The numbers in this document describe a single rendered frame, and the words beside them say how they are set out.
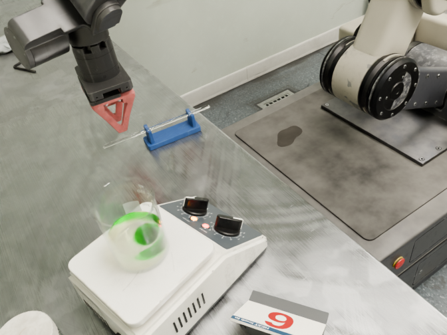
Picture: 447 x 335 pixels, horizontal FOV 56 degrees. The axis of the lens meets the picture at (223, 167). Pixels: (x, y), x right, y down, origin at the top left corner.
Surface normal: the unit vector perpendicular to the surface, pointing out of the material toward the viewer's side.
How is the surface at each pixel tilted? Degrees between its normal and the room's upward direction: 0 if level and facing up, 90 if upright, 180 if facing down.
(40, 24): 43
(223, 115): 0
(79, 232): 0
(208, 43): 90
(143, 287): 0
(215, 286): 90
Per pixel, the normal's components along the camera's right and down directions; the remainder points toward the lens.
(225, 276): 0.74, 0.37
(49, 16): 0.33, -0.22
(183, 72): 0.54, 0.51
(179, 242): -0.12, -0.74
